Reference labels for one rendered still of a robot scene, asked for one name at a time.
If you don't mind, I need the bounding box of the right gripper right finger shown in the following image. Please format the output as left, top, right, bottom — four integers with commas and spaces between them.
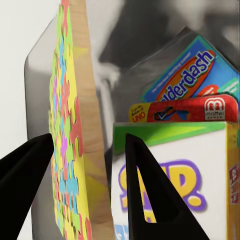
125, 133, 210, 240

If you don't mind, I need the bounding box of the board game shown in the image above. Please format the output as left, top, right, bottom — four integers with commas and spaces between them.
140, 34, 240, 122
110, 94, 240, 240

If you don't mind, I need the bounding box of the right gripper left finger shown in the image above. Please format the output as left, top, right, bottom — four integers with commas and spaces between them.
0, 133, 54, 240

